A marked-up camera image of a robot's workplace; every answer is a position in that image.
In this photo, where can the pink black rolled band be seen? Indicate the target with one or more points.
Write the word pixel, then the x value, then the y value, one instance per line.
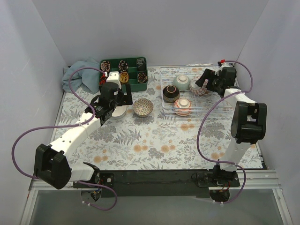
pixel 105 66

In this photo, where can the brown checker pattern bowl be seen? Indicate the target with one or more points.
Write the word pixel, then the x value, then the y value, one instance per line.
pixel 143 107

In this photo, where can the light blue denim cloth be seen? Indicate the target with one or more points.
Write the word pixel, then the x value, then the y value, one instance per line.
pixel 87 79

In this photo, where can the black white rolled band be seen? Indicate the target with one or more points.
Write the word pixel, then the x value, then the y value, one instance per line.
pixel 123 66

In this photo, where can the brown floral rolled band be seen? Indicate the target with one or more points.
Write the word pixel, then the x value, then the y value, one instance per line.
pixel 142 77

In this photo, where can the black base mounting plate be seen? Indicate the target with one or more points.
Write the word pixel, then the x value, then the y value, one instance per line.
pixel 131 183

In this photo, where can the white orange ring bowl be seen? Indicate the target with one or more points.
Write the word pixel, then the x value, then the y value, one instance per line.
pixel 182 107

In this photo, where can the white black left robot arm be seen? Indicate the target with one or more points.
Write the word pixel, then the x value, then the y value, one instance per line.
pixel 52 161

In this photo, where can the grey folded item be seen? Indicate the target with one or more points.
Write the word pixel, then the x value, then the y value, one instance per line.
pixel 141 64

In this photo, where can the red diamond pattern bowl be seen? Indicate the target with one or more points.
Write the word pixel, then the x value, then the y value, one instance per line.
pixel 196 90

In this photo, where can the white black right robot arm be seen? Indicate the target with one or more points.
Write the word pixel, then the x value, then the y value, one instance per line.
pixel 247 127

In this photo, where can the black gold bowl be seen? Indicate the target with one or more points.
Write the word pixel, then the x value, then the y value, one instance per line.
pixel 171 94

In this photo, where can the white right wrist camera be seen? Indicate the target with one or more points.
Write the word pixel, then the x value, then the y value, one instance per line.
pixel 223 64

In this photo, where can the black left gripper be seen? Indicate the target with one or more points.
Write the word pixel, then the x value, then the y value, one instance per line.
pixel 122 99

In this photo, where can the orange black rolled band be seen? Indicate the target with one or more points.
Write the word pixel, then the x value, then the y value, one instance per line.
pixel 102 80

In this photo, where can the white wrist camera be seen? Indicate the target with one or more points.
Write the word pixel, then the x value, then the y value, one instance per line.
pixel 114 77
pixel 223 64

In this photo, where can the pale green bowl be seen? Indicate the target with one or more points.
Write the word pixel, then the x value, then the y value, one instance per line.
pixel 181 82

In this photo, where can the white wire dish rack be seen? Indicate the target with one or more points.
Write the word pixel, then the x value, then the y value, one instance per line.
pixel 201 103

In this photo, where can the yellow rolled band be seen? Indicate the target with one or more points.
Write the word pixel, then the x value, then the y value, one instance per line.
pixel 124 77

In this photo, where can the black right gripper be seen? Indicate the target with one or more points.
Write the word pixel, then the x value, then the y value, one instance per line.
pixel 211 81

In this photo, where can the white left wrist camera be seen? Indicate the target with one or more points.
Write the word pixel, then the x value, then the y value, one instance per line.
pixel 114 77

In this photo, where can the plain white bowl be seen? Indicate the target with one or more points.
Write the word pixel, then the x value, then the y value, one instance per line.
pixel 119 112

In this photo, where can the green compartment organizer tray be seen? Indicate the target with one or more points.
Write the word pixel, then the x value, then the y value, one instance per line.
pixel 132 71

